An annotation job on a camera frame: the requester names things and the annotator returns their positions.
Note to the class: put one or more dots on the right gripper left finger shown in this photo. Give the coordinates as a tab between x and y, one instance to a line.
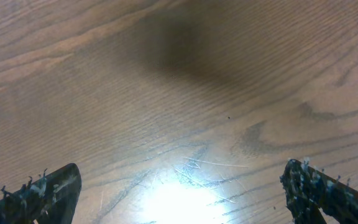
49	200

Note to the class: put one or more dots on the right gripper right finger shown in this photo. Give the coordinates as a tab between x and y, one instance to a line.
311	194

